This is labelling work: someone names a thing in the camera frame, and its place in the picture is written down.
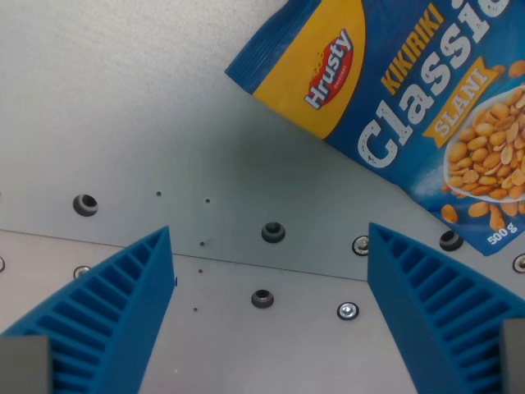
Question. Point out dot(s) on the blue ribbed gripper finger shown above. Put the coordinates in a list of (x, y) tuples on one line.
[(426, 299), (119, 312)]

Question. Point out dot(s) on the silver screw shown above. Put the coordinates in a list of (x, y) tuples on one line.
[(82, 271), (348, 310), (520, 262), (361, 245)]

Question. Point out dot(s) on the black countersunk bolt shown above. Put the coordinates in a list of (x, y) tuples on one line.
[(273, 232)]

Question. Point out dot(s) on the blue Hrusty peanut bag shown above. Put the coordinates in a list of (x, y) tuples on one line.
[(402, 98)]

